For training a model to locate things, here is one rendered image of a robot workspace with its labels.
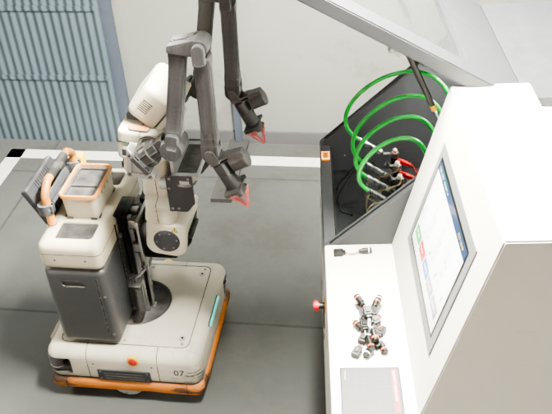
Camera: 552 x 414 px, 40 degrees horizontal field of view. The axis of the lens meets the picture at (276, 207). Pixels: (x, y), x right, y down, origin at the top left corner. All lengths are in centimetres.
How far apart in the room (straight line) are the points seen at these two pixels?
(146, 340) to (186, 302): 26
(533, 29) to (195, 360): 178
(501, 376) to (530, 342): 13
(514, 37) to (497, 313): 115
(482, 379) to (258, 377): 163
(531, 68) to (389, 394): 107
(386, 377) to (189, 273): 161
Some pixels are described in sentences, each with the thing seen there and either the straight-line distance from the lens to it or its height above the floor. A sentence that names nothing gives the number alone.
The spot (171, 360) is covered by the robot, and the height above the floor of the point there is 26.
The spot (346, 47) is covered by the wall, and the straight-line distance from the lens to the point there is 455.
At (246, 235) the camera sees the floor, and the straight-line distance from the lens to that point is 413.
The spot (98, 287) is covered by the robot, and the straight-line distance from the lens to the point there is 303.
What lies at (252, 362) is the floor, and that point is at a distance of 346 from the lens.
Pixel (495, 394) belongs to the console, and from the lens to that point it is 199.
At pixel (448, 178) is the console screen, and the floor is 142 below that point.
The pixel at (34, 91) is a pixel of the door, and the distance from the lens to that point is 512.
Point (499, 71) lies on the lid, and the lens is 236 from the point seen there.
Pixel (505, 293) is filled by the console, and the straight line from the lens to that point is 175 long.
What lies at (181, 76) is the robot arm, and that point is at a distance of 242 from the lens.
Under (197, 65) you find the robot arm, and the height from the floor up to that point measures 155.
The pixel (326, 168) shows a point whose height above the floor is 95.
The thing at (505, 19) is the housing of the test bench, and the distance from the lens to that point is 279.
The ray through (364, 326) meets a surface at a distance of 219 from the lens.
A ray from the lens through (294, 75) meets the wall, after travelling 465.
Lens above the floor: 257
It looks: 36 degrees down
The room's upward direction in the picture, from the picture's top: 3 degrees counter-clockwise
